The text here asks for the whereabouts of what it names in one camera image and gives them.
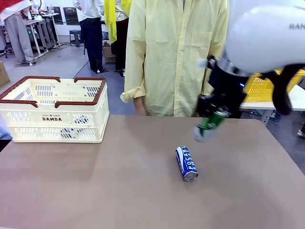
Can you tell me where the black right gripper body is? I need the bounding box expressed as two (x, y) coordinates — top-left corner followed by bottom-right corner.
(208, 56), (248, 119)

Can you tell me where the green drink can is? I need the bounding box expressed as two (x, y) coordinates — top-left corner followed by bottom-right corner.
(193, 110), (230, 144)

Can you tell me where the blue Pocari Sweat can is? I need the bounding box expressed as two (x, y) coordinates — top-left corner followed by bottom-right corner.
(175, 145), (199, 182)

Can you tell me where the person's right forearm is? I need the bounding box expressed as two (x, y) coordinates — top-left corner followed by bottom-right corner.
(133, 96), (146, 117)

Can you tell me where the yellow plastic basket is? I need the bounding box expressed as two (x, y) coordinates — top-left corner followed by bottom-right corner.
(242, 68), (305, 103)

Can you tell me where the cream folding shopping basket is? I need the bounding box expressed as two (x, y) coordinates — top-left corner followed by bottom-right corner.
(0, 75), (110, 144)

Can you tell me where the person in yellow shirt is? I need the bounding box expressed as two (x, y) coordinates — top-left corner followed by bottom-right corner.
(120, 0), (231, 117)

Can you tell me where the white side table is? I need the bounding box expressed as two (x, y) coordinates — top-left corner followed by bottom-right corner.
(239, 84), (305, 125)

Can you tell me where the bystander with yellow cloth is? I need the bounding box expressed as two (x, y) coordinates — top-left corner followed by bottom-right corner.
(104, 0), (131, 77)

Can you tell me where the small cardboard box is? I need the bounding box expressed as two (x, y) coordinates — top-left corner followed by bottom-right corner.
(102, 45), (117, 63)

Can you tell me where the bystander with dark apron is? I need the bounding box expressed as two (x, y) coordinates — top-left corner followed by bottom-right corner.
(72, 0), (107, 73)

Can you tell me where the grey stool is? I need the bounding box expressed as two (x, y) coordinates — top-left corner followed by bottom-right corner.
(69, 29), (83, 48)

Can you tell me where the bystander in grey trousers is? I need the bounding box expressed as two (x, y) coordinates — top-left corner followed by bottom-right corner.
(0, 0), (35, 66)

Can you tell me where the blue cloth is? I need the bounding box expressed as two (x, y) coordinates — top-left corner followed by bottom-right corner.
(0, 125), (13, 141)

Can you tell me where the large cardboard box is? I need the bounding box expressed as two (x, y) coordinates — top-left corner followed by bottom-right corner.
(0, 61), (10, 88)

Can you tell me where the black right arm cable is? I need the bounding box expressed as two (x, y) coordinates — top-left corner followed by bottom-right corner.
(261, 63), (305, 115)

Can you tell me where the wide black wall panel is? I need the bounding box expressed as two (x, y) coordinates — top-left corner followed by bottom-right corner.
(63, 7), (80, 26)

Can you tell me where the narrow black wall panel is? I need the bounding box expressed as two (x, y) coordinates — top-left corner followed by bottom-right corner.
(52, 6), (63, 25)

